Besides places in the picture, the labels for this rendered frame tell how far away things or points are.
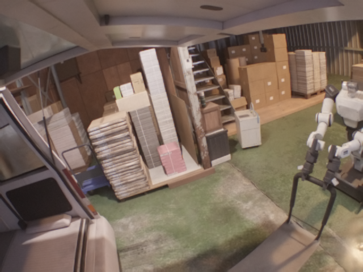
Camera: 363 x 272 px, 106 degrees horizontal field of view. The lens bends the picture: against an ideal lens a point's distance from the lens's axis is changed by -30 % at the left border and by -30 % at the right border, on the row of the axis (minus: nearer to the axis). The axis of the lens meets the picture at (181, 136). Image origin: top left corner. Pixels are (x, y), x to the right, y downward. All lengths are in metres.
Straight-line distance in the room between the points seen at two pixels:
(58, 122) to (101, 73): 3.01
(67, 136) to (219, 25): 3.58
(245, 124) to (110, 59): 4.74
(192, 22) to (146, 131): 2.29
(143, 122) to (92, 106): 4.04
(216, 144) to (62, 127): 2.77
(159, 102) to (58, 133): 2.13
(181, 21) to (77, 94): 6.16
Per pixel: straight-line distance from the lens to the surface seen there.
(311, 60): 5.54
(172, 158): 2.62
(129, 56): 6.43
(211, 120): 2.63
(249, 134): 3.08
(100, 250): 1.56
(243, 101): 4.53
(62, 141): 4.02
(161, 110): 2.76
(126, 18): 0.61
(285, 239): 1.73
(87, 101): 6.62
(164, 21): 0.62
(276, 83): 5.09
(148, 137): 2.83
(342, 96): 1.65
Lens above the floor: 1.62
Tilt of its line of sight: 23 degrees down
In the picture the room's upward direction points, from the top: 14 degrees counter-clockwise
